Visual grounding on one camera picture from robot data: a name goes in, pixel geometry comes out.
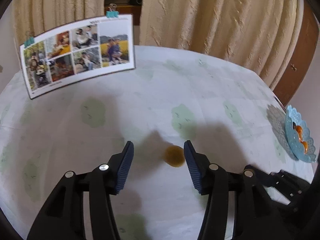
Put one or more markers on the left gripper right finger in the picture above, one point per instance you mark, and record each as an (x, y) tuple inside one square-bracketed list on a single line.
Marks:
[(238, 200)]

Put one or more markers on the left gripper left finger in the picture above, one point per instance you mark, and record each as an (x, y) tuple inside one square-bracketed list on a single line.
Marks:
[(62, 215)]

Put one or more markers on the orange mandarin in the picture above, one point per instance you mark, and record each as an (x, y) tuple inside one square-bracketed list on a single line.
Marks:
[(305, 144), (299, 130)]

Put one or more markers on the brown kiwi fruit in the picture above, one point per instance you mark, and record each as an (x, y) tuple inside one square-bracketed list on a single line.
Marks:
[(174, 156)]

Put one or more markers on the white green patterned bedsheet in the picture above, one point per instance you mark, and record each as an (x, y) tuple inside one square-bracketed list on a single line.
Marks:
[(226, 111)]

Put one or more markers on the photo collage calendar board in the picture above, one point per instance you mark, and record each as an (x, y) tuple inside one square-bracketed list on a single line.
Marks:
[(78, 51)]

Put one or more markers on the teal binder clip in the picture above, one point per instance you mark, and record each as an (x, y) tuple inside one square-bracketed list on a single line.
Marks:
[(29, 38), (112, 11)]

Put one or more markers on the beige curtain right panel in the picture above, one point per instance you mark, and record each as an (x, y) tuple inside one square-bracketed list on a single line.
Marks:
[(259, 35)]

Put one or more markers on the beige curtain panel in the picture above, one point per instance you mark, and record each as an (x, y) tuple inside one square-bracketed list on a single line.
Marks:
[(259, 35), (34, 17)]

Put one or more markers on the beige curtain left panel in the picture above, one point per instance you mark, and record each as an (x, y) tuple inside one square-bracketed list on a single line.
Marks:
[(34, 17)]

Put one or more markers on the brown wooden door frame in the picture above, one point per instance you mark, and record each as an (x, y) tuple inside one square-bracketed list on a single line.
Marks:
[(301, 57)]

